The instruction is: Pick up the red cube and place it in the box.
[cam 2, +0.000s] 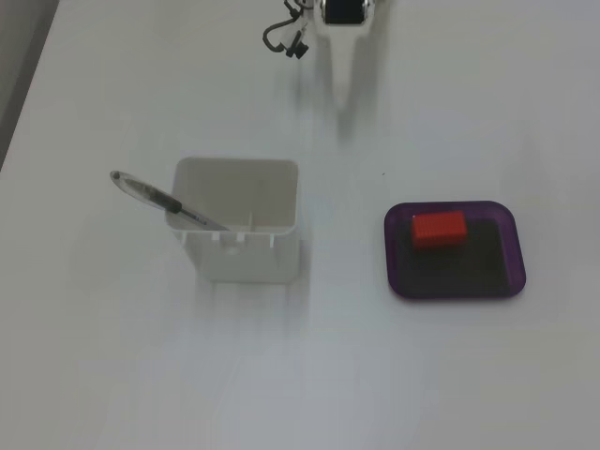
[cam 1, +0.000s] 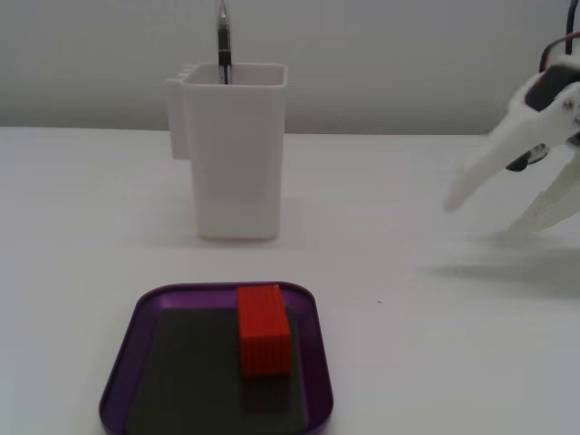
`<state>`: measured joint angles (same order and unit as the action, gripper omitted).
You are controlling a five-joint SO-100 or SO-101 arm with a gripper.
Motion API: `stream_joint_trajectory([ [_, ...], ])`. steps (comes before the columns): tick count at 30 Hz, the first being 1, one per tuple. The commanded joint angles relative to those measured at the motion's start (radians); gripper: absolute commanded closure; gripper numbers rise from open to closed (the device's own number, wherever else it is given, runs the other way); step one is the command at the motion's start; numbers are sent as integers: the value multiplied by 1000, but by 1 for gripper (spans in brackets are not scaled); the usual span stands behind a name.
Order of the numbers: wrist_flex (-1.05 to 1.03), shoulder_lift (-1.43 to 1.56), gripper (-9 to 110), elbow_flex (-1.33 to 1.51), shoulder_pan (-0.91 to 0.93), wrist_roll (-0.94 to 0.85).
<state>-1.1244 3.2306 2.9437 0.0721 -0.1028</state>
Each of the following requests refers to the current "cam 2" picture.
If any white fixed gripper finger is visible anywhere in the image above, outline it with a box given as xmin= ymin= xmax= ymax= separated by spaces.
xmin=322 ymin=32 xmax=366 ymax=112

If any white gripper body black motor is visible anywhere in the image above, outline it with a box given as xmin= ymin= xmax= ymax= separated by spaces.
xmin=314 ymin=0 xmax=377 ymax=38

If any red cube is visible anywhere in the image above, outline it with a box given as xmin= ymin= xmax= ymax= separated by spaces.
xmin=411 ymin=210 xmax=469 ymax=253

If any white plastic box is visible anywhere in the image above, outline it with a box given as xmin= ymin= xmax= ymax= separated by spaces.
xmin=163 ymin=157 xmax=301 ymax=284

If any purple square tray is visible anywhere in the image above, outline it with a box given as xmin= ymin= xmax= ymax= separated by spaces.
xmin=383 ymin=200 xmax=528 ymax=302

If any black ballpoint pen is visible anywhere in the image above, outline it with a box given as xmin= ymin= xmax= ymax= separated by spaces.
xmin=109 ymin=170 xmax=231 ymax=233

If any black cable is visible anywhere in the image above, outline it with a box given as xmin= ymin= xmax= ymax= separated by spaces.
xmin=262 ymin=0 xmax=312 ymax=60

